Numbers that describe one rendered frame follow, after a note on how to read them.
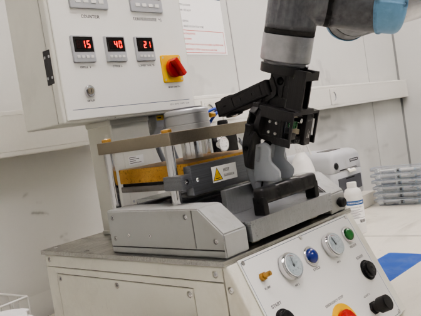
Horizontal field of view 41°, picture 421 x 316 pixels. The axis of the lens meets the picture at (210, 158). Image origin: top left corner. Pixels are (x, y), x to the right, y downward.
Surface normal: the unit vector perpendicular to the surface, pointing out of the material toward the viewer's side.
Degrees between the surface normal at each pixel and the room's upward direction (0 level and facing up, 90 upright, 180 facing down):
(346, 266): 65
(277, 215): 90
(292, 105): 90
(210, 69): 90
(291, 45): 105
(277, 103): 90
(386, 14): 117
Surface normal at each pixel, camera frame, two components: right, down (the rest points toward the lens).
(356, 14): -0.14, 0.65
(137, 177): -0.66, 0.15
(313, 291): 0.60, -0.49
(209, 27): 0.78, -0.09
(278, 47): -0.44, 0.22
